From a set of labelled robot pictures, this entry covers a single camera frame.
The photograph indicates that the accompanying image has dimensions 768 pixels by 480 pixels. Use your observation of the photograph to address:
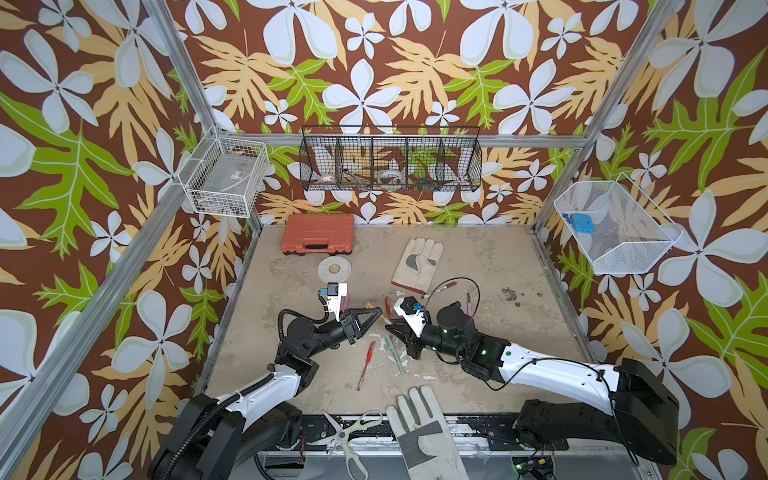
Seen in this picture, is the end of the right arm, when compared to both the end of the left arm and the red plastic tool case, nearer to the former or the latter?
the end of the left arm

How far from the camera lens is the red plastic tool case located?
110cm

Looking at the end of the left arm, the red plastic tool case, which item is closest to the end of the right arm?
the end of the left arm

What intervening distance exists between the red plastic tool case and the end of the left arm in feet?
1.40

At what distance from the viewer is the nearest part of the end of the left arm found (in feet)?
2.18
